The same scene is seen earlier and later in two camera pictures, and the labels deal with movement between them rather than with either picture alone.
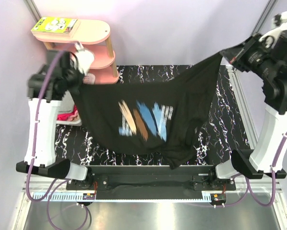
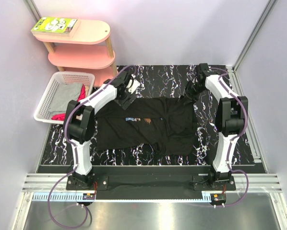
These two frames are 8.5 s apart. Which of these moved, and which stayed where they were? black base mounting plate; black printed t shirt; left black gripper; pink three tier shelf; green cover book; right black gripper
Moved: right black gripper; black printed t shirt; left black gripper
Stayed: green cover book; black base mounting plate; pink three tier shelf
